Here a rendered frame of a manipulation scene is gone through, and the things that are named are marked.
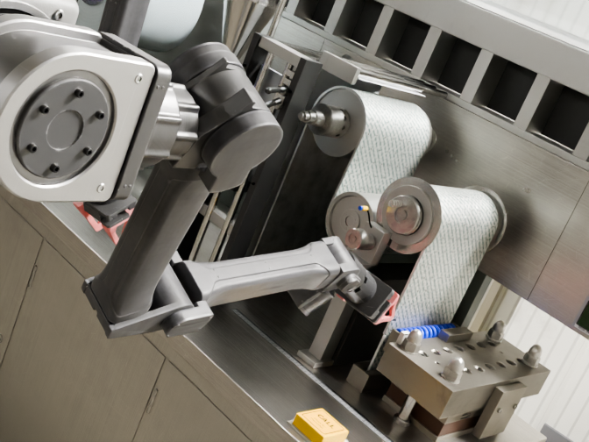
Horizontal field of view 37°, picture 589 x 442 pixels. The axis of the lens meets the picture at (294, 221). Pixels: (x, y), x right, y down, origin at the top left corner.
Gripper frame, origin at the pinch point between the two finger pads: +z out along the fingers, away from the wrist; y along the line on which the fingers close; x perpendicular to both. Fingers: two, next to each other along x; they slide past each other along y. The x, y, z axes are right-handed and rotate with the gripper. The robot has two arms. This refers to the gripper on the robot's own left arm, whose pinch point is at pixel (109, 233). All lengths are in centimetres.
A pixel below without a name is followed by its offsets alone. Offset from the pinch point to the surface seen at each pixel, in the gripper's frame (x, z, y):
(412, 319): -42, 23, -40
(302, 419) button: -4.5, 16.9, -44.0
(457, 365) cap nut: -33, 17, -56
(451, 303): -54, 27, -42
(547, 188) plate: -79, 7, -45
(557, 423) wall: -207, 225, -32
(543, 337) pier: -205, 179, -14
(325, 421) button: -8, 19, -46
